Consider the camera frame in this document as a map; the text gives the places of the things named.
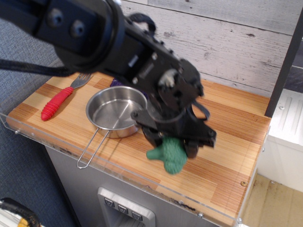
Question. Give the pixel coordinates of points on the red handled fork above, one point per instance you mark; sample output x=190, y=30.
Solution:
x=54, y=104

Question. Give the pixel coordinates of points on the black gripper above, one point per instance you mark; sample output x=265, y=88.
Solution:
x=185, y=126

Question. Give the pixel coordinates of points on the green toy broccoli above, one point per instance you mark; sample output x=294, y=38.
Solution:
x=171, y=152

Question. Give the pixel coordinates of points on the small steel saucepan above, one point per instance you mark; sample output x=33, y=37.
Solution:
x=110, y=111

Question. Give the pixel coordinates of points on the white ribbed appliance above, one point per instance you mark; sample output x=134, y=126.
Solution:
x=281, y=158

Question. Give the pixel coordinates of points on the grey cabinet with dispenser panel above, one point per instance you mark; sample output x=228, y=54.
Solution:
x=102, y=200

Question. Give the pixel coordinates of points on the purple folded towel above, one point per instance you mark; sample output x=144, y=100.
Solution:
x=115, y=82

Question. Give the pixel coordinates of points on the dark right frame post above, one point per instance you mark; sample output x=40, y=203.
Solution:
x=286, y=66

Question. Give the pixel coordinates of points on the yellow object at corner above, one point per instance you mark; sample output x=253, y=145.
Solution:
x=23, y=223

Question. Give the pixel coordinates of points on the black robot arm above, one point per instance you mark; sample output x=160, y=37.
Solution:
x=94, y=36

